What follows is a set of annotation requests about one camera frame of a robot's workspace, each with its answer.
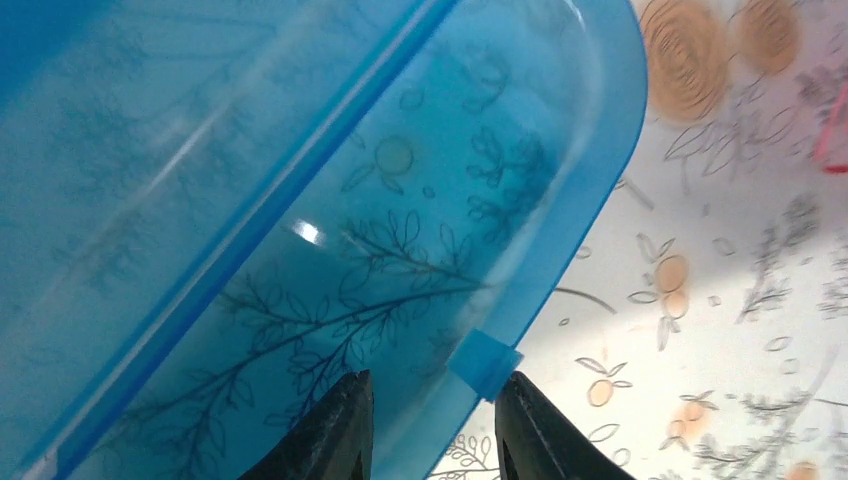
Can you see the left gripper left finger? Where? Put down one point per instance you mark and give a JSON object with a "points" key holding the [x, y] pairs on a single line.
{"points": [[334, 440]]}

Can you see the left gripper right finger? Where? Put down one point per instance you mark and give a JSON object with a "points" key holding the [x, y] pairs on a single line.
{"points": [[536, 441]]}

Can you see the blue translucent glasses case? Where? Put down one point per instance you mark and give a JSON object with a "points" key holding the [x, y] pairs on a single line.
{"points": [[213, 210]]}

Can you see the pink sunglasses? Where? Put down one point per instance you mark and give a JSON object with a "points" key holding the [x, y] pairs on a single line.
{"points": [[830, 148]]}

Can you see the floral table mat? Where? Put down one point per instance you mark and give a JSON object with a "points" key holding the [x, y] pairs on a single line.
{"points": [[701, 330]]}

